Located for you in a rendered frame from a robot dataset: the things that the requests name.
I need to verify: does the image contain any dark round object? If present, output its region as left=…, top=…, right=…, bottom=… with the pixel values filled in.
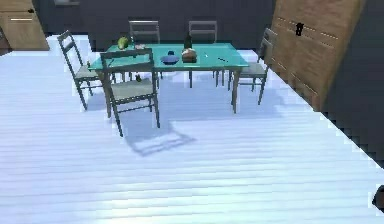
left=371, top=185, right=384, bottom=214

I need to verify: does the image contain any green lettuce head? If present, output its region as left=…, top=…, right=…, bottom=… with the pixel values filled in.
left=116, top=36, right=130, bottom=50

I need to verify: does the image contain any brown wooden door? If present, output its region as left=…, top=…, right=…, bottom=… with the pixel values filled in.
left=268, top=0, right=367, bottom=113

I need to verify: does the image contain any blue bowl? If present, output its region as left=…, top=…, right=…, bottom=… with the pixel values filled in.
left=160, top=50, right=180, bottom=66

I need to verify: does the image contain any light wooden cupboard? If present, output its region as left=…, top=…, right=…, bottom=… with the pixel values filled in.
left=0, top=0, right=51, bottom=52

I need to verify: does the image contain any teal dining table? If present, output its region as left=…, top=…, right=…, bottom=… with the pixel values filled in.
left=87, top=42, right=250, bottom=119

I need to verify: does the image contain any dark green bottle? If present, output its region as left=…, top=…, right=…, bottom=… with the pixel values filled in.
left=183, top=32, right=194, bottom=50

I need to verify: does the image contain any grey wooden chair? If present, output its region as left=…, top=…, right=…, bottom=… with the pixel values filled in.
left=128, top=19, right=164, bottom=81
left=227, top=27, right=278, bottom=106
left=188, top=20, right=226, bottom=89
left=99, top=47, right=161, bottom=138
left=56, top=29, right=105, bottom=111

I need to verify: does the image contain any brown bread loaf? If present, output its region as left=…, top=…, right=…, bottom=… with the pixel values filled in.
left=181, top=48, right=198, bottom=64

